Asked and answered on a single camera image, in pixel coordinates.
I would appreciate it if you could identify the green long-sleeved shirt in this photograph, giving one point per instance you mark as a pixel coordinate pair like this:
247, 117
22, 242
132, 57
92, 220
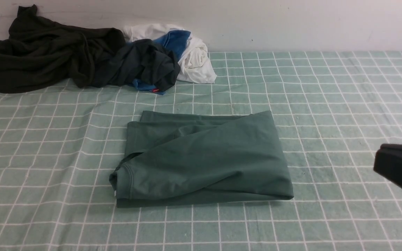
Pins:
184, 159

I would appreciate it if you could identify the white crumpled garment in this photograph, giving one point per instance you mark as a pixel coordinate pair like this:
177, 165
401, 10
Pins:
195, 64

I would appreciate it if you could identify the dark navy crumpled garment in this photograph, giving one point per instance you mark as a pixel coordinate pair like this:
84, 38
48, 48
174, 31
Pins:
143, 64

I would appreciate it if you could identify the blue crumpled garment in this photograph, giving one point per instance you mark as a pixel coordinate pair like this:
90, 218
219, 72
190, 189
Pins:
174, 41

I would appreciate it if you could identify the dark olive crumpled garment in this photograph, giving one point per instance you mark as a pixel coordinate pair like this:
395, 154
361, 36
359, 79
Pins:
40, 52

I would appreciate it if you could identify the green checkered tablecloth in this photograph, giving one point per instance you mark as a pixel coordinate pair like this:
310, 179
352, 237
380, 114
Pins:
333, 110

